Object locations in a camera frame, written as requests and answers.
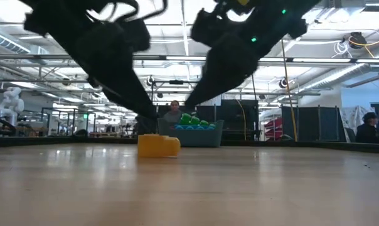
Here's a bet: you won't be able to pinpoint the black desk partition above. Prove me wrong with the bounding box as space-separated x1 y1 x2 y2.
134 104 222 136

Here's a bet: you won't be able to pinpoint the yellow hanging cable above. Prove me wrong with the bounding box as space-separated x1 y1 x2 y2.
281 39 299 142

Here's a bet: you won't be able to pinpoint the person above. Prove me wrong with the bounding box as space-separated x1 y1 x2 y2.
355 112 379 144
163 100 186 123

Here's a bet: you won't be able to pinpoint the dark blue partition panels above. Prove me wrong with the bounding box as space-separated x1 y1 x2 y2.
280 105 346 143

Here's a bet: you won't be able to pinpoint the long ceiling light bar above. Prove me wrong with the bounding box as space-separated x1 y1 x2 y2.
0 53 379 63

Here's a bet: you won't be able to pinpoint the black computer case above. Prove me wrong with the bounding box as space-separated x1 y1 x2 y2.
220 99 260 141

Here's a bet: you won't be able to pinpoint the black hanging cable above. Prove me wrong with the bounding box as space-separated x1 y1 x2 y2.
251 75 259 102

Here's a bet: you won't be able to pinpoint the black metal rig frame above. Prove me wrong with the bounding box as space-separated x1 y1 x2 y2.
150 80 196 104

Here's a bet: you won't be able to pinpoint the red shelf rack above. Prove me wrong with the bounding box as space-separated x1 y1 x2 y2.
264 116 284 142

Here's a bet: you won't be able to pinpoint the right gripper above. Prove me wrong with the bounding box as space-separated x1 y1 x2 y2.
184 0 308 109

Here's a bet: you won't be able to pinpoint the white patterned cloth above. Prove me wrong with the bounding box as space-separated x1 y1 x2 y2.
339 105 366 144

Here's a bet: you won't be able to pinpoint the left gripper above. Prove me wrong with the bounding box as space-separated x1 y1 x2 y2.
75 21 159 119

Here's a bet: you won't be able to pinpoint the yellow two-stud block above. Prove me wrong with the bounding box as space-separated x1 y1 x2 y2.
137 134 181 158

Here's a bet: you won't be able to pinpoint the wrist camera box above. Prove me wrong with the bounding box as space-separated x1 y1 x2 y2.
122 19 151 53
191 8 232 48

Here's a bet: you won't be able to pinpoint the grey storage bin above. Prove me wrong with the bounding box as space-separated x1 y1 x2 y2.
157 118 225 148

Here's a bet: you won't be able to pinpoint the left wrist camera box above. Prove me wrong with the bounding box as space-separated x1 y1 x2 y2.
122 19 151 53

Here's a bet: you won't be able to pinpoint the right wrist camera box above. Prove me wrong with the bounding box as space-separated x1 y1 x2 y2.
191 8 232 48

